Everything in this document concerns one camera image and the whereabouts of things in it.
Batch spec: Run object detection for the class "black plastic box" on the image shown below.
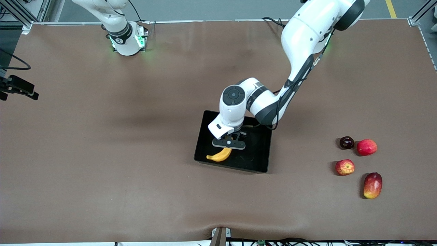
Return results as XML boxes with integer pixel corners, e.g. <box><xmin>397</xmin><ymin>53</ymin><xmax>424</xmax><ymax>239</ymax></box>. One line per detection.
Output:
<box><xmin>194</xmin><ymin>110</ymin><xmax>273</xmax><ymax>174</ymax></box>

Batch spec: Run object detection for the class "black left base cable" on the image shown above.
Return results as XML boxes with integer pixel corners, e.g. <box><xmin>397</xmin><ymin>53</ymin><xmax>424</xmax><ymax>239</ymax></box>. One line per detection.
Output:
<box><xmin>262</xmin><ymin>16</ymin><xmax>288</xmax><ymax>28</ymax></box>

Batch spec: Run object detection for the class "black right base cable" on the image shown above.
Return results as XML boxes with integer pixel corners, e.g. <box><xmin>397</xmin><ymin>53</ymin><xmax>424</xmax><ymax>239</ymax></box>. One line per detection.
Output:
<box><xmin>127</xmin><ymin>0</ymin><xmax>151</xmax><ymax>25</ymax></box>

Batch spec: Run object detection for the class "yellow banana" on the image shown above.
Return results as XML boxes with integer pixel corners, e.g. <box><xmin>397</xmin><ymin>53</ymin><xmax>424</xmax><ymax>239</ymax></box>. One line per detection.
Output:
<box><xmin>206</xmin><ymin>148</ymin><xmax>232</xmax><ymax>162</ymax></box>

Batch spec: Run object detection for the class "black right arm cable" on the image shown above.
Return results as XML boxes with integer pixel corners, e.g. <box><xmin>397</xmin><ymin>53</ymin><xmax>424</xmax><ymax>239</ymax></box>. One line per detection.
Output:
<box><xmin>0</xmin><ymin>48</ymin><xmax>32</xmax><ymax>71</ymax></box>

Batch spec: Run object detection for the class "dark purple plum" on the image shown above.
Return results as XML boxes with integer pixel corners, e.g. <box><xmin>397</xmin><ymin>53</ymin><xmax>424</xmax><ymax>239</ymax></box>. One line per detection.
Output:
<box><xmin>339</xmin><ymin>136</ymin><xmax>355</xmax><ymax>150</ymax></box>

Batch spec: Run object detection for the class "red yellow mango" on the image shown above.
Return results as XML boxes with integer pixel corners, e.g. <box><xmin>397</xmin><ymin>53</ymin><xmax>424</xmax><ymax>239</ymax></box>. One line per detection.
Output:
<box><xmin>363</xmin><ymin>172</ymin><xmax>383</xmax><ymax>200</ymax></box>

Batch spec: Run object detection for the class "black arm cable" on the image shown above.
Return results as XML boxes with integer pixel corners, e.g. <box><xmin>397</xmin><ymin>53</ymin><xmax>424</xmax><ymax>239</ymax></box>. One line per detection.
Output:
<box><xmin>0</xmin><ymin>48</ymin><xmax>32</xmax><ymax>71</ymax></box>
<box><xmin>272</xmin><ymin>31</ymin><xmax>334</xmax><ymax>131</ymax></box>

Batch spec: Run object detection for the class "red peach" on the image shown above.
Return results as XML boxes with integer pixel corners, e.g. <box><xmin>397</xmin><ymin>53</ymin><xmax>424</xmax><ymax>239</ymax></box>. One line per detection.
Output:
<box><xmin>357</xmin><ymin>139</ymin><xmax>378</xmax><ymax>156</ymax></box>

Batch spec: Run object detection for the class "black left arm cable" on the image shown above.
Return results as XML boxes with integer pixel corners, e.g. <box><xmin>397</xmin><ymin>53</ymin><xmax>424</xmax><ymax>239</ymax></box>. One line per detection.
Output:
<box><xmin>272</xmin><ymin>31</ymin><xmax>334</xmax><ymax>131</ymax></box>

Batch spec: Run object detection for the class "striped red yellow apple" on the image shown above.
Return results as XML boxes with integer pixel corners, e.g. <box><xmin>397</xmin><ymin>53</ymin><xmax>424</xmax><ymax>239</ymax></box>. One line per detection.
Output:
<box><xmin>335</xmin><ymin>159</ymin><xmax>355</xmax><ymax>176</ymax></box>

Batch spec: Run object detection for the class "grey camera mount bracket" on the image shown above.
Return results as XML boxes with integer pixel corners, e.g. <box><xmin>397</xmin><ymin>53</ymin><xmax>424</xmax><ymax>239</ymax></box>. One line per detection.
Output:
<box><xmin>211</xmin><ymin>227</ymin><xmax>232</xmax><ymax>246</ymax></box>

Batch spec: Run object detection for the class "aluminium frame profile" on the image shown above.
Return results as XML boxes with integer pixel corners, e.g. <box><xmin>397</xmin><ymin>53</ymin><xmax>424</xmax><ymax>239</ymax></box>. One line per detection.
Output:
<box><xmin>408</xmin><ymin>0</ymin><xmax>437</xmax><ymax>27</ymax></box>
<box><xmin>0</xmin><ymin>0</ymin><xmax>52</xmax><ymax>35</ymax></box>

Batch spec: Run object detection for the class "black base cable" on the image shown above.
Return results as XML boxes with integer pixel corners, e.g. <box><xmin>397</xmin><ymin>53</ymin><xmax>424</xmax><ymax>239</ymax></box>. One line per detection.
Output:
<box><xmin>127</xmin><ymin>0</ymin><xmax>151</xmax><ymax>25</ymax></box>
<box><xmin>262</xmin><ymin>16</ymin><xmax>288</xmax><ymax>28</ymax></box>

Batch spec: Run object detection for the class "brown table mat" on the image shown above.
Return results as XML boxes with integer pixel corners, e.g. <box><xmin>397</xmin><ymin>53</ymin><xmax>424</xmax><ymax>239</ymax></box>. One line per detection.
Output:
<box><xmin>0</xmin><ymin>20</ymin><xmax>437</xmax><ymax>244</ymax></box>

